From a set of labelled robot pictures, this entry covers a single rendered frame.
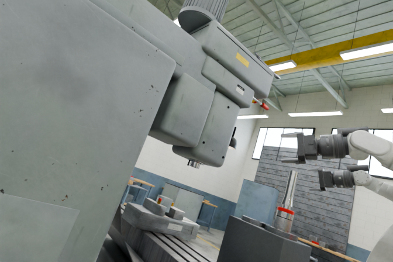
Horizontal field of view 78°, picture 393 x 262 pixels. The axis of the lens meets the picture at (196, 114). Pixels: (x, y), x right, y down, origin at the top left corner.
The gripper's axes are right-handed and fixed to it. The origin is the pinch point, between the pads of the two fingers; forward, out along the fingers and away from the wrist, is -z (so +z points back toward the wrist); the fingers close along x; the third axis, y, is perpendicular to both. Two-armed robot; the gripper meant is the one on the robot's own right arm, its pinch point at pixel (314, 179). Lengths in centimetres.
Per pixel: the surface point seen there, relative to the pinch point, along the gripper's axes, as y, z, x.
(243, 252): 80, -2, -30
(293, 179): 74, 12, -10
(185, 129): 83, -25, 9
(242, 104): 54, -15, 29
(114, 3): 120, -27, 42
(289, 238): 78, 11, -25
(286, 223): 76, 10, -22
